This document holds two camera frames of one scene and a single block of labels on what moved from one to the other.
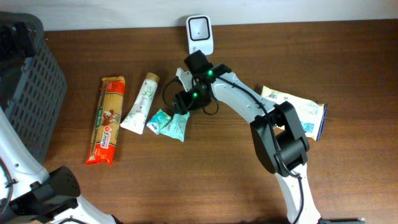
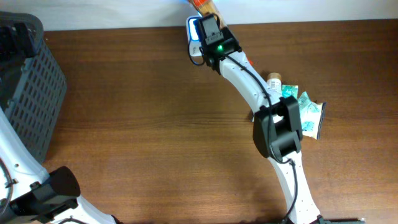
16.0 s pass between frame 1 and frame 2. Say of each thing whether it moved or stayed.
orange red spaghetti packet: moved
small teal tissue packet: moved
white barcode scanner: stayed
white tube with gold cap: moved
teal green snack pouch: moved
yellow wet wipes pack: stayed
